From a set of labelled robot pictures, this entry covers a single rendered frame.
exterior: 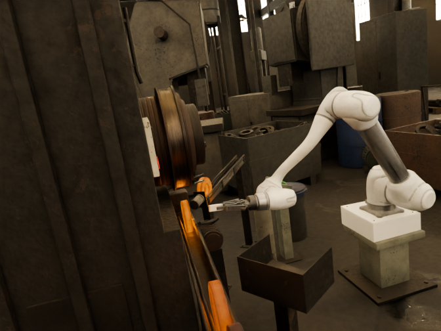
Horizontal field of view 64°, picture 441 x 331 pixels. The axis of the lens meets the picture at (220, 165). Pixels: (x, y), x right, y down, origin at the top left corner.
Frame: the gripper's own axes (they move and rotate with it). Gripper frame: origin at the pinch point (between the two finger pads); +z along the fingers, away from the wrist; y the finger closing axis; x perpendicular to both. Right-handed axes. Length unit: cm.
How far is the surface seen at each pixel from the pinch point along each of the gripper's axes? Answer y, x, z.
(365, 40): 384, 126, -348
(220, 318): -80, -3, 16
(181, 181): -15.0, 18.6, 17.1
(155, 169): -47, 31, 28
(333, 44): 282, 109, -230
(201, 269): -34.9, -12.5, 14.1
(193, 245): -15.6, -10.7, 14.1
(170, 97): -13, 54, 18
